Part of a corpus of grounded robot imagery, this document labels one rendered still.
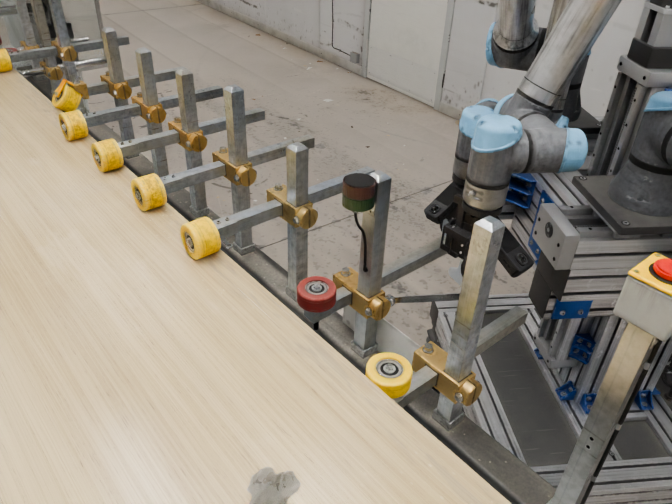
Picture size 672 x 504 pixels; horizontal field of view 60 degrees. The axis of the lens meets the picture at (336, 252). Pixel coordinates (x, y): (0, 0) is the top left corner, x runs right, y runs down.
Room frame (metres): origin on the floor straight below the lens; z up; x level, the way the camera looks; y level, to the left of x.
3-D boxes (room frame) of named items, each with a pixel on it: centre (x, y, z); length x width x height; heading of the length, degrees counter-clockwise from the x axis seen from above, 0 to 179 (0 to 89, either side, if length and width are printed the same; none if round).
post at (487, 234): (0.77, -0.24, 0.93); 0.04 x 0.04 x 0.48; 41
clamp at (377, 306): (0.98, -0.06, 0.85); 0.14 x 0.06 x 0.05; 41
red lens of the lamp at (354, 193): (0.93, -0.04, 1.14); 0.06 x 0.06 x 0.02
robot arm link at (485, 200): (0.91, -0.26, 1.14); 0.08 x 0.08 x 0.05
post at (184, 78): (1.53, 0.42, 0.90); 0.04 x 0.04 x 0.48; 41
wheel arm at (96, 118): (1.75, 0.60, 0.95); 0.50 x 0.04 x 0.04; 131
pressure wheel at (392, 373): (0.71, -0.10, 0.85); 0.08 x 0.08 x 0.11
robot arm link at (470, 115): (1.22, -0.30, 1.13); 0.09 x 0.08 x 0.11; 158
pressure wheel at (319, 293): (0.92, 0.04, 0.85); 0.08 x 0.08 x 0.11
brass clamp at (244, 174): (1.35, 0.27, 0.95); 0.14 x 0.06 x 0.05; 41
